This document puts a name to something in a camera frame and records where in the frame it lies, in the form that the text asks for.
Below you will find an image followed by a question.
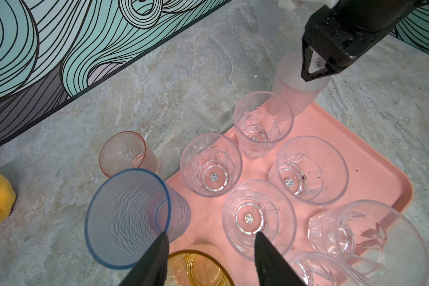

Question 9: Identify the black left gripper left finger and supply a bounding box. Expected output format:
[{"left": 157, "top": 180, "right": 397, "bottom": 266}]
[{"left": 120, "top": 232, "right": 170, "bottom": 286}]

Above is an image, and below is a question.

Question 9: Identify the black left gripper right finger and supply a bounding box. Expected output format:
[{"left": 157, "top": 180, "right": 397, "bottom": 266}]
[{"left": 254, "top": 232, "right": 306, "bottom": 286}]

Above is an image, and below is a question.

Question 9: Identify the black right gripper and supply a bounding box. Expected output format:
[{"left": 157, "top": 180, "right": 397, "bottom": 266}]
[{"left": 301, "top": 1, "right": 429, "bottom": 82}]

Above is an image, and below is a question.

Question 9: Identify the clear upturned glass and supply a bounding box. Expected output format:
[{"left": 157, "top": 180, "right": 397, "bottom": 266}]
[
  {"left": 271, "top": 52, "right": 331, "bottom": 117},
  {"left": 307, "top": 200, "right": 429, "bottom": 286},
  {"left": 234, "top": 91, "right": 294, "bottom": 159},
  {"left": 268, "top": 136, "right": 349, "bottom": 206}
]

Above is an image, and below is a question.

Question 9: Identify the yellow plastic tumbler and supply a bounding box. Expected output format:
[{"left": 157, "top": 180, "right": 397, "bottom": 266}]
[{"left": 164, "top": 250, "right": 234, "bottom": 286}]

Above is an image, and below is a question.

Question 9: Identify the clear faceted glass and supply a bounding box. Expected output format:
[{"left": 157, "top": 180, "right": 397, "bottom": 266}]
[
  {"left": 180, "top": 133, "right": 243, "bottom": 198},
  {"left": 222, "top": 179, "right": 297, "bottom": 261},
  {"left": 284, "top": 250, "right": 360, "bottom": 286}
]

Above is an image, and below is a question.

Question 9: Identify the blue textured plastic tumbler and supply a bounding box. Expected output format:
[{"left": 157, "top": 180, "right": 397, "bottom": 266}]
[{"left": 85, "top": 169, "right": 191, "bottom": 270}]

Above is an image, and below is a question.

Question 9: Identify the pink plastic cup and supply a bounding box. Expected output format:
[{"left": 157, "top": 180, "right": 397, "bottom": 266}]
[{"left": 99, "top": 131, "right": 159, "bottom": 177}]

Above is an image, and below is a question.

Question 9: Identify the pink plastic tray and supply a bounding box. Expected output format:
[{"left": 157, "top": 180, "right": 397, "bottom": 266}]
[{"left": 167, "top": 102, "right": 414, "bottom": 286}]

